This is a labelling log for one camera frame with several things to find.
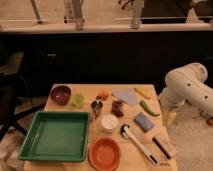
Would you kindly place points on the silver metal cup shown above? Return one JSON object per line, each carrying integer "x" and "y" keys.
{"x": 96, "y": 106}

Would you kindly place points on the green toy pepper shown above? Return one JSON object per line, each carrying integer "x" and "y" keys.
{"x": 145, "y": 106}

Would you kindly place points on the black office chair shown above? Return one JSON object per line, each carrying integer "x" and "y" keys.
{"x": 9, "y": 79}

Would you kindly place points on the dark red bowl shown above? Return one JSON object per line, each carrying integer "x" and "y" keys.
{"x": 60, "y": 94}

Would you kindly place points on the light blue towel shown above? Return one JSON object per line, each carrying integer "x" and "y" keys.
{"x": 127, "y": 95}

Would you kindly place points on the white round cup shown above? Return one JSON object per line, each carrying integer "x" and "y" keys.
{"x": 109, "y": 123}

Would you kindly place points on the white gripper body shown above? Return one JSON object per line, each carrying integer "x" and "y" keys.
{"x": 168, "y": 118}

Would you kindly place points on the dark red grape bunch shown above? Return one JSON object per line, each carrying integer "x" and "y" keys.
{"x": 117, "y": 108}

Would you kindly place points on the orange plastic bowl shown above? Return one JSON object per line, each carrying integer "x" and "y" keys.
{"x": 104, "y": 154}

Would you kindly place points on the green plastic tray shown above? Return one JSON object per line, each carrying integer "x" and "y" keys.
{"x": 57, "y": 136}

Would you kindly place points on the blue sponge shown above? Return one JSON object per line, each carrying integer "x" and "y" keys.
{"x": 143, "y": 122}

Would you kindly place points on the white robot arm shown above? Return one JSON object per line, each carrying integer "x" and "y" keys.
{"x": 185, "y": 83}

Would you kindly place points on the orange toy fruit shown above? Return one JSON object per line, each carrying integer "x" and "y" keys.
{"x": 103, "y": 94}

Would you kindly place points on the green plastic cup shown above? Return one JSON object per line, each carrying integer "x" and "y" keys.
{"x": 78, "y": 100}

